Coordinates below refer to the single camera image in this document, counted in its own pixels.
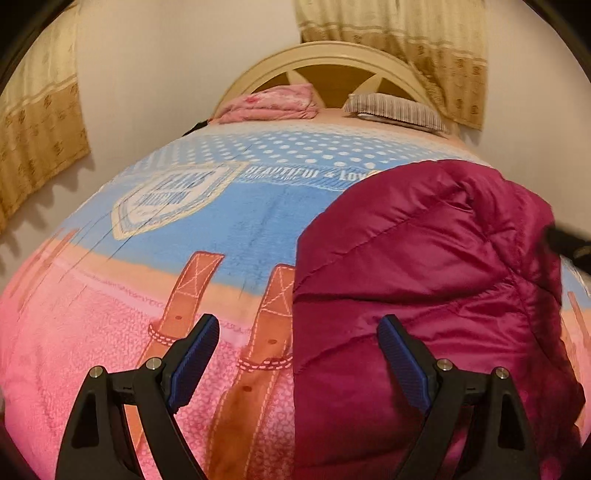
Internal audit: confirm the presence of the magenta puffer jacket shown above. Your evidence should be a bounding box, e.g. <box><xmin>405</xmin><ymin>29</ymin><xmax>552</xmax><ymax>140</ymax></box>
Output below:
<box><xmin>292</xmin><ymin>159</ymin><xmax>587</xmax><ymax>480</ymax></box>

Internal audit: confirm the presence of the folded pink floral quilt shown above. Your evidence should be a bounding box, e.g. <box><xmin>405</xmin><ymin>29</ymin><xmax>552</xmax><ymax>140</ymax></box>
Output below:
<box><xmin>216</xmin><ymin>84</ymin><xmax>320</xmax><ymax>125</ymax></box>

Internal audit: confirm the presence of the beige patterned side curtain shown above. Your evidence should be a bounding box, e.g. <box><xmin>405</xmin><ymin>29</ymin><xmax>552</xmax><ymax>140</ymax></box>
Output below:
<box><xmin>0</xmin><ymin>4</ymin><xmax>90</xmax><ymax>232</ymax></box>

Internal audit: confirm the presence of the striped grey pillow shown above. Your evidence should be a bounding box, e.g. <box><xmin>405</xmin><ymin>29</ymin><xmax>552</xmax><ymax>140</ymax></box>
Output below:
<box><xmin>342</xmin><ymin>92</ymin><xmax>451</xmax><ymax>134</ymax></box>

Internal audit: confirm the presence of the printed blue pink blanket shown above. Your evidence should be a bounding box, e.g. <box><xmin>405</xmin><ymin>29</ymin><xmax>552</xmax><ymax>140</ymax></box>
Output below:
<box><xmin>0</xmin><ymin>117</ymin><xmax>591</xmax><ymax>480</ymax></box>

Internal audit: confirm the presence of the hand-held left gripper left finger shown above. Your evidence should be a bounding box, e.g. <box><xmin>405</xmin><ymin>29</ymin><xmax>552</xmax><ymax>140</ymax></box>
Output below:
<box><xmin>55</xmin><ymin>314</ymin><xmax>220</xmax><ymax>480</ymax></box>

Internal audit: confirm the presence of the long beige patterned window curtain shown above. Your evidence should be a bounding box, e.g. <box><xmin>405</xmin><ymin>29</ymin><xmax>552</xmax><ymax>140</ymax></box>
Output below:
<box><xmin>388</xmin><ymin>0</ymin><xmax>489</xmax><ymax>130</ymax></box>

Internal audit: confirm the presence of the short beige patterned window curtain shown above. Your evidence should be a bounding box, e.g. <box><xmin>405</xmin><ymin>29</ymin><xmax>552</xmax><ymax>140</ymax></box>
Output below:
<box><xmin>295</xmin><ymin>0</ymin><xmax>403</xmax><ymax>47</ymax></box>

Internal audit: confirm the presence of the cream wooden bed headboard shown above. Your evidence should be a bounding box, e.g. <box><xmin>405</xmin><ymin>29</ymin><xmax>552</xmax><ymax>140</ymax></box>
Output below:
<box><xmin>215</xmin><ymin>44</ymin><xmax>432</xmax><ymax>117</ymax></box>

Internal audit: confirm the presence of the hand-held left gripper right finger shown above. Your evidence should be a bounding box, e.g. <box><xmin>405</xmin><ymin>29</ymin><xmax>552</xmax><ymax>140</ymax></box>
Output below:
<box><xmin>376</xmin><ymin>315</ymin><xmax>541</xmax><ymax>480</ymax></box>

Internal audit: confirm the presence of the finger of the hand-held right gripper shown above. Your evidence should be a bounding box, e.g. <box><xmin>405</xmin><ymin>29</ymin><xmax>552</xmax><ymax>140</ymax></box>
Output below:
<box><xmin>545</xmin><ymin>224</ymin><xmax>591</xmax><ymax>274</ymax></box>

